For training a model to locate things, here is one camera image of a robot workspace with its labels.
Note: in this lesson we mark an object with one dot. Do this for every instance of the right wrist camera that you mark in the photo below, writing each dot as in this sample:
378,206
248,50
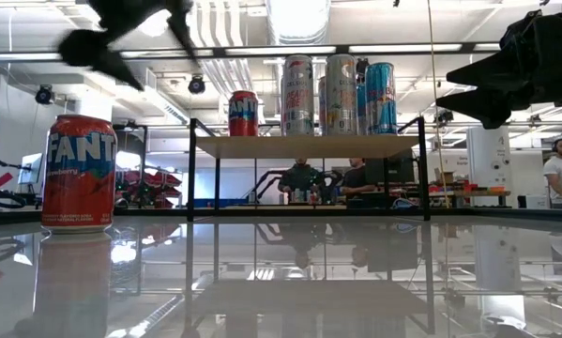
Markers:
536,30

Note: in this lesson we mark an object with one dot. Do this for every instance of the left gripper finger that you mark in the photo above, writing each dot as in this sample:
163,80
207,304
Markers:
93,49
183,30

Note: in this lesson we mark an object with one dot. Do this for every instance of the black cabinet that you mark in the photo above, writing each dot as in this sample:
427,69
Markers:
398,176

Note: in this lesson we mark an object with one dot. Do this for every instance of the background black robot arm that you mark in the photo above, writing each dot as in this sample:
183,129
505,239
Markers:
266,180
333,183

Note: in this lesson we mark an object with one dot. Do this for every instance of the white Celsius Peach Vibe can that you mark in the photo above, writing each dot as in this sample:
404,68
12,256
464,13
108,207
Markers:
298,103

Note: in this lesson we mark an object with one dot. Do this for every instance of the white Celsius Tropical Vibe can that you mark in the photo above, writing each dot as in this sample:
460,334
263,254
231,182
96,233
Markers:
341,103

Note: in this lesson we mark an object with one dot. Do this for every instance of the wooden shelf with black frame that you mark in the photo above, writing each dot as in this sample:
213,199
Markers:
304,146

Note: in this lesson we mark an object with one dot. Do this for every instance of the black overhead frame beam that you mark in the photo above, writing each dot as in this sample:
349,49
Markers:
271,50

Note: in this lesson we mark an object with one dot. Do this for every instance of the person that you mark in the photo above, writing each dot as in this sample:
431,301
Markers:
355,180
301,178
559,173

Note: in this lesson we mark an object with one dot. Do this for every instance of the black ceiling dome camera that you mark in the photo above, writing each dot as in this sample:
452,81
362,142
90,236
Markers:
196,85
44,94

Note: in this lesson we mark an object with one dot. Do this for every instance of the red stacked bins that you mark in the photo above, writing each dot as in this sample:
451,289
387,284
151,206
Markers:
161,183

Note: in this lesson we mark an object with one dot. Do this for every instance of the red Fanta strawberry can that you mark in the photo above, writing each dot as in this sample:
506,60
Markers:
79,188
243,115

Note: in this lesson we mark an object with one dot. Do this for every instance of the cluttered background workbench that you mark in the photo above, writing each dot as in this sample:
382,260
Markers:
468,193

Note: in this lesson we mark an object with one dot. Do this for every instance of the blue silver slim drink can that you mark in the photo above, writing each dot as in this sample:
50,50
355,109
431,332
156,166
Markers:
381,103
361,112

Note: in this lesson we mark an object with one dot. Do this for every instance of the computer monitor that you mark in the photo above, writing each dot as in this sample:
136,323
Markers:
31,168

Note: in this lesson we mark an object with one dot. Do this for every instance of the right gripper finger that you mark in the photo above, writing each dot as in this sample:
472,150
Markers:
487,72
482,108

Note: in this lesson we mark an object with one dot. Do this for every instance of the black metal table frame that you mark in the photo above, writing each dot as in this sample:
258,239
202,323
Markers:
8,217

